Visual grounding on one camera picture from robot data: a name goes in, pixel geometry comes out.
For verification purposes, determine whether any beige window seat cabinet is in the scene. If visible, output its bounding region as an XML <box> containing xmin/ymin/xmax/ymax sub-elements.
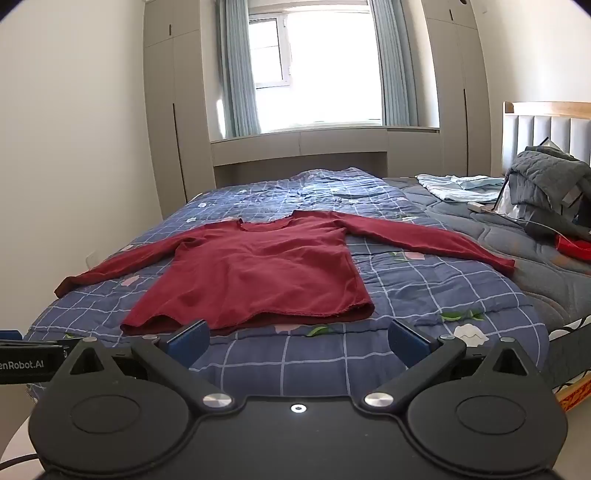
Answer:
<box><xmin>210</xmin><ymin>126</ymin><xmax>441</xmax><ymax>188</ymax></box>

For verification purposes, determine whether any white cable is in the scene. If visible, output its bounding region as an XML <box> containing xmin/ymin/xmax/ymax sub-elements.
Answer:
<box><xmin>489</xmin><ymin>210</ymin><xmax>583</xmax><ymax>232</ymax></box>

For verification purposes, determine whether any window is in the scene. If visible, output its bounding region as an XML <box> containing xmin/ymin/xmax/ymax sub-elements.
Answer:
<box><xmin>247</xmin><ymin>0</ymin><xmax>384</xmax><ymax>134</ymax></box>

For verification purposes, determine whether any grey padded wooden headboard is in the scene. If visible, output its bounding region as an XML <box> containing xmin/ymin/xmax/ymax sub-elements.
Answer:
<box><xmin>502</xmin><ymin>102</ymin><xmax>591</xmax><ymax>178</ymax></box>

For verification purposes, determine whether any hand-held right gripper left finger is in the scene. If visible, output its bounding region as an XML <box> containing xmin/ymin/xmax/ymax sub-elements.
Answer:
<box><xmin>68</xmin><ymin>319</ymin><xmax>234</xmax><ymax>412</ymax></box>

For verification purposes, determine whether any red long-sleeve shirt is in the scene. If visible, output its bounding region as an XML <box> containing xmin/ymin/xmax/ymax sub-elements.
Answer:
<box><xmin>54</xmin><ymin>210</ymin><xmax>516</xmax><ymax>335</ymax></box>

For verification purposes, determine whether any light blue cloth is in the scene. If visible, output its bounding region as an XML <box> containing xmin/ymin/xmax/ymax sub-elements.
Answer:
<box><xmin>416</xmin><ymin>174</ymin><xmax>506</xmax><ymax>203</ymax></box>

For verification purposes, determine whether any black cable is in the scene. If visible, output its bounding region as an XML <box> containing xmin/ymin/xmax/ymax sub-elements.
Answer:
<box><xmin>0</xmin><ymin>453</ymin><xmax>41</xmax><ymax>468</ymax></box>

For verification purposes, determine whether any orange patterned cloth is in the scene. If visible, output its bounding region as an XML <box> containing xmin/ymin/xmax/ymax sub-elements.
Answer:
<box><xmin>556</xmin><ymin>369</ymin><xmax>591</xmax><ymax>412</ymax></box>

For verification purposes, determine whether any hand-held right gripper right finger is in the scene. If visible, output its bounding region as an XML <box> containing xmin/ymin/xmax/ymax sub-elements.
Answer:
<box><xmin>360</xmin><ymin>319</ymin><xmax>532</xmax><ymax>412</ymax></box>

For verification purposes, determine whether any blue checked floral quilt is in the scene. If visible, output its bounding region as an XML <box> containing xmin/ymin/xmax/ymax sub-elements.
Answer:
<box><xmin>25</xmin><ymin>167</ymin><xmax>550</xmax><ymax>402</ymax></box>

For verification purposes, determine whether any grey quilted blanket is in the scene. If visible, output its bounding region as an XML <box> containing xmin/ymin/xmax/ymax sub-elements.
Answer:
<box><xmin>383</xmin><ymin>174</ymin><xmax>591</xmax><ymax>370</ymax></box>

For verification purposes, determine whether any beige tall wardrobe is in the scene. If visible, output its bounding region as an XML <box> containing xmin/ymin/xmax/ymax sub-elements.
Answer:
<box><xmin>416</xmin><ymin>0</ymin><xmax>492</xmax><ymax>178</ymax></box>
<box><xmin>143</xmin><ymin>0</ymin><xmax>215</xmax><ymax>220</ymax></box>

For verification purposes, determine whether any red object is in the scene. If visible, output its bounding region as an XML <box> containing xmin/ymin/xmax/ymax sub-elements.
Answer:
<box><xmin>555</xmin><ymin>234</ymin><xmax>591</xmax><ymax>264</ymax></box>

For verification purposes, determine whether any grey blanket pile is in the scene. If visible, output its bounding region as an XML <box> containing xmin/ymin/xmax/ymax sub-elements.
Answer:
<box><xmin>505</xmin><ymin>145</ymin><xmax>591</xmax><ymax>241</ymax></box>

